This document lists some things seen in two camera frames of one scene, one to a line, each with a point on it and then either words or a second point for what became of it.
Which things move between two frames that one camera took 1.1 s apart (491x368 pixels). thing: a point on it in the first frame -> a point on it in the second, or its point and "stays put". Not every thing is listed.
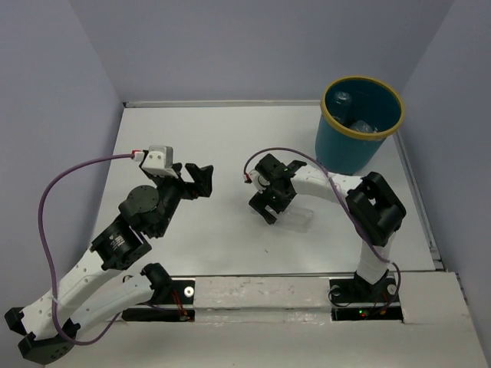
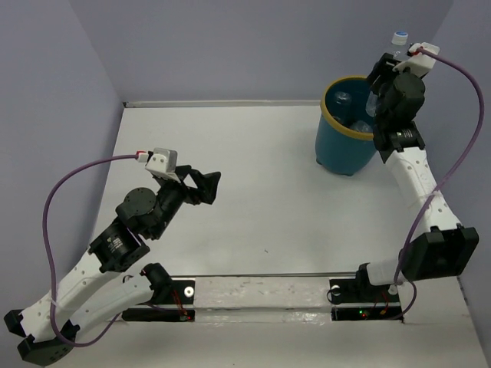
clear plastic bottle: [296, 219] -> [399, 40]
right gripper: [258, 203] -> [384, 67]
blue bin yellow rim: [357, 114] stays put
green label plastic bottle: [363, 126] stays put
